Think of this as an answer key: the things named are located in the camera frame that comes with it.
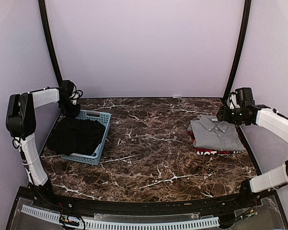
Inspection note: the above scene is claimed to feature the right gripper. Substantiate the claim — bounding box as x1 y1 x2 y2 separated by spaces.
217 105 247 125

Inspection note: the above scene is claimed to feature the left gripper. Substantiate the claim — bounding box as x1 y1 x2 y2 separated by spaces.
59 99 81 117

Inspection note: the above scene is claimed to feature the black long sleeve shirt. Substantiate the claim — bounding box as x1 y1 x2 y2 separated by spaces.
47 117 106 156

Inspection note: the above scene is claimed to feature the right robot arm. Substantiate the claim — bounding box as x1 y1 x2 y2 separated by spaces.
216 104 288 208

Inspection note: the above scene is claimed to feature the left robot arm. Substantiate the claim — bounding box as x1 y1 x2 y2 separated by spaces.
6 84 83 187

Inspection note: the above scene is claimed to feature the grey folded shirt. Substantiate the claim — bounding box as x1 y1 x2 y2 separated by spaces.
188 115 245 152

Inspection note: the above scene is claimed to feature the light blue plastic basket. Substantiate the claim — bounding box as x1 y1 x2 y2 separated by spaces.
58 110 111 165

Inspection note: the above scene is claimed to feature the red black folded shirt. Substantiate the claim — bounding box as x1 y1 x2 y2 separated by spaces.
189 131 246 156

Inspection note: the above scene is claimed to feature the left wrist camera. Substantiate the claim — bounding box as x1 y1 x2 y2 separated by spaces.
59 80 76 97

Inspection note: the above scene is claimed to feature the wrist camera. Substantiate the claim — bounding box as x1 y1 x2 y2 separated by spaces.
235 87 255 108
59 80 76 97

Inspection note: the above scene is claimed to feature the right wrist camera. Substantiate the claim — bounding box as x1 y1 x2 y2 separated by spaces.
235 87 255 108

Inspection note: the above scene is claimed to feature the black front rail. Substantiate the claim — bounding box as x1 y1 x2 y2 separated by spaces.
16 185 262 218

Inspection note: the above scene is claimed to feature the left black frame post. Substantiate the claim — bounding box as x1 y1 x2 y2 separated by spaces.
38 0 63 85

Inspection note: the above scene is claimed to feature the black frame post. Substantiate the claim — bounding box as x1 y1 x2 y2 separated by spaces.
222 0 252 103
38 0 63 85

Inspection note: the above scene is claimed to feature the right acrylic base plate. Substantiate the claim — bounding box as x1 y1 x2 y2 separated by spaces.
231 195 286 230

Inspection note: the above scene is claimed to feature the acrylic base plate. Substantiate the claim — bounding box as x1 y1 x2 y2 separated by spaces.
6 197 63 230
231 195 286 230

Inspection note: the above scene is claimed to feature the right black frame post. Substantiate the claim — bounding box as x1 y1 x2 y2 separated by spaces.
222 0 252 103

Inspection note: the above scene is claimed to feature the white slotted cable duct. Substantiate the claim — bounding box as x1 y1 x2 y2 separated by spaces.
21 204 220 230

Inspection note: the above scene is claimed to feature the left acrylic base plate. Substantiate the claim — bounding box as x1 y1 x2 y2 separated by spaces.
6 197 63 230

